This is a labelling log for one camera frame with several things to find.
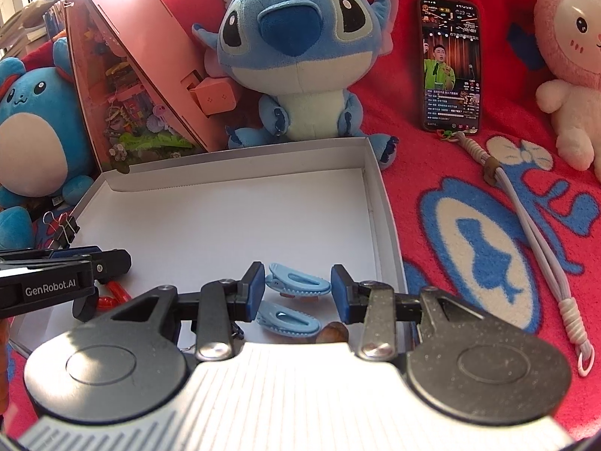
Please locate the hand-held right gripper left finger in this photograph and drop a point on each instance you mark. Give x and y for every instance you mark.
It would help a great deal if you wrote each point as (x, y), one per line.
(254, 291)

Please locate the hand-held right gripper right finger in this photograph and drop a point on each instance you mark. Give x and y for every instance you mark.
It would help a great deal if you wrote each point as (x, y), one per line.
(340, 291)

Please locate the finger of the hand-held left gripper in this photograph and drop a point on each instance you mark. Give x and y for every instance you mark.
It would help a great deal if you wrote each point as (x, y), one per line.
(112, 265)
(70, 252)

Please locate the blue hair clip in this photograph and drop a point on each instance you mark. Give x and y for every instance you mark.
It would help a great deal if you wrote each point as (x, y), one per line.
(300, 279)
(286, 319)

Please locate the brown wooden nut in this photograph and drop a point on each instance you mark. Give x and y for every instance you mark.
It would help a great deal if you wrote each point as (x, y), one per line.
(333, 332)

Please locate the white cardboard box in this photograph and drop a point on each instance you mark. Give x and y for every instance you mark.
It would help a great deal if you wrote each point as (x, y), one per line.
(234, 216)

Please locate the black binder clip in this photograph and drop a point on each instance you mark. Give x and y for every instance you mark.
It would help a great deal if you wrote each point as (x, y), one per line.
(69, 234)

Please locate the round blue mouse plush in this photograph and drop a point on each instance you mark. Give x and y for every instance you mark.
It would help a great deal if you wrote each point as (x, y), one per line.
(33, 141)

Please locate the pink triangular miniature house box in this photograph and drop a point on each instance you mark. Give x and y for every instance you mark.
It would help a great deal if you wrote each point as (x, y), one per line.
(159, 56)

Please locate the blue alien plush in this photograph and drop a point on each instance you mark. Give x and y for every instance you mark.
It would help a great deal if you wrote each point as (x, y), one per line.
(300, 65)

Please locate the stack of papers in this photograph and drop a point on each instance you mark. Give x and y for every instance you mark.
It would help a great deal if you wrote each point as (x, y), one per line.
(23, 21)

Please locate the smartphone with lit screen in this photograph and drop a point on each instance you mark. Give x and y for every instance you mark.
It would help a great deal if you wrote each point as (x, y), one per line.
(450, 65)

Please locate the pink bunny plush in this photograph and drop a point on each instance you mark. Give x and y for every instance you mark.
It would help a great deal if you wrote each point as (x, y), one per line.
(573, 33)

